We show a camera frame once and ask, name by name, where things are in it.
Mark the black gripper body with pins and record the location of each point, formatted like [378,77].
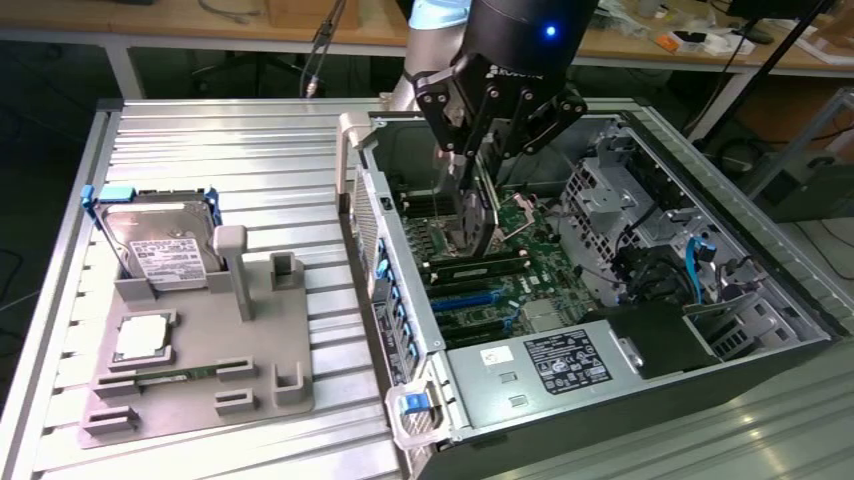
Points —
[521,50]

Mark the Nvidia graphics card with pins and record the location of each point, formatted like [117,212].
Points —
[476,220]

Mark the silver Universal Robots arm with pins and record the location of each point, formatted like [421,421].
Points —
[430,55]

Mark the metal socket cover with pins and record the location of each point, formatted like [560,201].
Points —
[521,215]

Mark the grey metal disk bay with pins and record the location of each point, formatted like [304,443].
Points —
[594,245]

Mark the white and black desk device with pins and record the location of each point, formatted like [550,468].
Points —
[724,46]

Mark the black installed RAM stick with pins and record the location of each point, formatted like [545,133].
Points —
[477,270]

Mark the green motherboard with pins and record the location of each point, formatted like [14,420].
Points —
[534,280]

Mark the black tripod pole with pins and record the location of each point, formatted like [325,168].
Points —
[761,65]

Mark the blue expansion slot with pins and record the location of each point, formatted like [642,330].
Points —
[464,301]

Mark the black monitor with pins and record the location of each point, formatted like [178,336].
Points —
[768,7]

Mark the silver chipset heatsink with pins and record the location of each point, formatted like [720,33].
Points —
[544,316]

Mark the dark grey floor box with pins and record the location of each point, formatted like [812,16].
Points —
[821,195]

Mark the black plastic shroud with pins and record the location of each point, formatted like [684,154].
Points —
[654,340]

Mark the brown cardboard box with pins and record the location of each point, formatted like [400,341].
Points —
[843,22]

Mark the hard disk with blue carrier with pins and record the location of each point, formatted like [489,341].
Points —
[167,250]

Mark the grey power supply unit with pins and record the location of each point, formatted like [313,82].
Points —
[494,400]

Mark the grey plastic parts rack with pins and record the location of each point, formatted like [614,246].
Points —
[201,340]

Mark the blue case latch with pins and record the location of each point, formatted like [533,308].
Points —
[414,404]

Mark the open black PC case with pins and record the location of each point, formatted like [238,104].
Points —
[601,435]

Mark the silver CPU chip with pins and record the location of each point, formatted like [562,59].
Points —
[142,336]

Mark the green loose RAM stick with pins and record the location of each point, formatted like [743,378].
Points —
[181,375]

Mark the wooden desk white frame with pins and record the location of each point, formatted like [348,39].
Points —
[167,22]
[634,50]

